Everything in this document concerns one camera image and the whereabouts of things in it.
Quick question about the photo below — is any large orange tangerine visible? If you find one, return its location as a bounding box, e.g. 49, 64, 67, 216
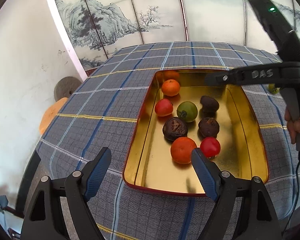
170, 137, 197, 165

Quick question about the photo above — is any round stone millstone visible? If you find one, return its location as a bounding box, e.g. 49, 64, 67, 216
54, 76, 82, 101

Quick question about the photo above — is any painted landscape folding screen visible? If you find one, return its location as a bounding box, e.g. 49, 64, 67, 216
55, 0, 300, 70

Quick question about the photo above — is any red gold toffee tin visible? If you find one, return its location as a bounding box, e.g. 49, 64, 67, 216
122, 68, 270, 197

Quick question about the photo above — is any plaid grey blue tablecloth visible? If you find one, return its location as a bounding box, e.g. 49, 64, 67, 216
37, 42, 300, 239

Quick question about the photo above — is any large yellow-green fruit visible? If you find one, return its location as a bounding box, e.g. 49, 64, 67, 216
268, 83, 280, 94

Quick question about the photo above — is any dark wrinkled passion fruit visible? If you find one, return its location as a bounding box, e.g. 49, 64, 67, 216
162, 117, 188, 141

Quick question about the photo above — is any black cable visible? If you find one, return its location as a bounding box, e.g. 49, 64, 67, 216
281, 160, 300, 235

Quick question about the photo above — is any large red tomato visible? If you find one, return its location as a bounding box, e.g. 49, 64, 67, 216
199, 137, 221, 158

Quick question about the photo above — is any small red-orange tomato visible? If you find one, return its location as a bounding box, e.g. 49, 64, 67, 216
154, 99, 173, 117

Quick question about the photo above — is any person's right hand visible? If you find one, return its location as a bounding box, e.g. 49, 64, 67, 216
285, 108, 300, 144

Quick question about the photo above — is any green tomato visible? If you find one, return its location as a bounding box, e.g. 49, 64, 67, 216
177, 101, 198, 122

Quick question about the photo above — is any small tangerine in tin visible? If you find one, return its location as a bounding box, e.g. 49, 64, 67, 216
161, 79, 180, 97

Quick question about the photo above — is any orange round stool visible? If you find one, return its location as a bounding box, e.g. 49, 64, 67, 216
39, 97, 68, 135

